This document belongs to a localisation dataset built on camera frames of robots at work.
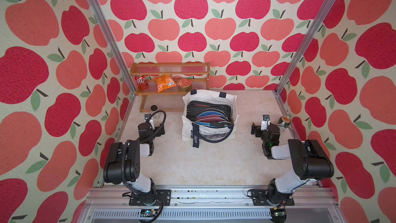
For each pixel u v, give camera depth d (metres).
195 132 0.78
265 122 0.81
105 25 0.84
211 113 0.86
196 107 0.91
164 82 1.01
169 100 1.16
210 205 0.76
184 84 0.99
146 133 0.73
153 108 0.99
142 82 0.96
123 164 0.45
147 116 0.82
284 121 0.91
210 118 0.83
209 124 0.77
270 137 0.73
